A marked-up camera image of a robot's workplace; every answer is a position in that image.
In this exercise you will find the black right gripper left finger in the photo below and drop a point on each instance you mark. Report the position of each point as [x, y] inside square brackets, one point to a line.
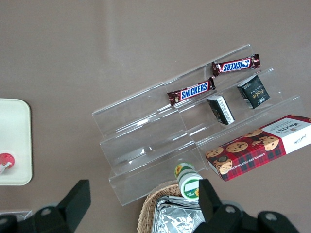
[70, 206]

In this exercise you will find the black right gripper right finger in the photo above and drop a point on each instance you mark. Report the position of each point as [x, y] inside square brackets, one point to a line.
[211, 208]

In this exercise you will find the oval wicker basket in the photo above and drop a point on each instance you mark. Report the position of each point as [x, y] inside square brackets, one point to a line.
[148, 208]

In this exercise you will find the beige plastic tray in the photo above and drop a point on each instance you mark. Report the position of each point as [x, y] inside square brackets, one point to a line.
[14, 136]

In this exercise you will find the white bottle with green label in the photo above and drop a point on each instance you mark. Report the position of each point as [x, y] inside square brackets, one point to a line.
[188, 180]

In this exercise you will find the stack of foil containers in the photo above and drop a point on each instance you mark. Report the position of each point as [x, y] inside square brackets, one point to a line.
[175, 216]

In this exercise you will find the red tartan cookie box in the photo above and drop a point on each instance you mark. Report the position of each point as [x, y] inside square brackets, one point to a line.
[257, 148]

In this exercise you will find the clear acrylic stepped display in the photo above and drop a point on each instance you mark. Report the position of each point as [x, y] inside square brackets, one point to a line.
[145, 136]

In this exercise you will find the small black box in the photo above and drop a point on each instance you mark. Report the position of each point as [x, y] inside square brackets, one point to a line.
[253, 93]
[221, 109]

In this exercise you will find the brown chocolate bar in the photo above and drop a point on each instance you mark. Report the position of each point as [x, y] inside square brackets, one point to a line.
[235, 65]
[192, 91]

